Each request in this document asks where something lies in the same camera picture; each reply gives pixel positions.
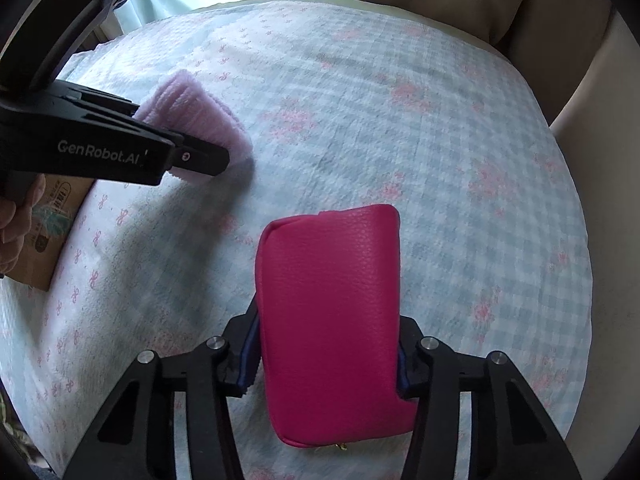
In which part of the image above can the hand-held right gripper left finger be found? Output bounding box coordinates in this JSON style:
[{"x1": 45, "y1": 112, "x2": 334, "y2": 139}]
[{"x1": 62, "y1": 297, "x2": 263, "y2": 480}]

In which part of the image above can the magenta leather pouch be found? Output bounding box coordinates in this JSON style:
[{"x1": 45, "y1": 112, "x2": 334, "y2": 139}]
[{"x1": 255, "y1": 204, "x2": 418, "y2": 448}]

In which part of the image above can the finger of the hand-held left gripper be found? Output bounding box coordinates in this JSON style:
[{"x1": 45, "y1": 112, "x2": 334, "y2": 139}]
[
  {"x1": 55, "y1": 79, "x2": 142, "y2": 121},
  {"x1": 165, "y1": 137, "x2": 232, "y2": 177}
]

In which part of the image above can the person's left hand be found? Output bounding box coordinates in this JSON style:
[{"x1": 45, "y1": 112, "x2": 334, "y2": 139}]
[{"x1": 0, "y1": 175, "x2": 47, "y2": 278}]

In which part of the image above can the patterned cardboard box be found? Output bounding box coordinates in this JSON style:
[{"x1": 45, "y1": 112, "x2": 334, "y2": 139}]
[{"x1": 12, "y1": 176, "x2": 96, "y2": 292}]

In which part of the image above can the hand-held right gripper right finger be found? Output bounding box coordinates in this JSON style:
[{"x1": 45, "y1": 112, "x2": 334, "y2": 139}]
[{"x1": 397, "y1": 315, "x2": 583, "y2": 480}]

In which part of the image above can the light pink towel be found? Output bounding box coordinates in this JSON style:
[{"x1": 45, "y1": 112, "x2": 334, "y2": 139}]
[{"x1": 132, "y1": 71, "x2": 253, "y2": 181}]

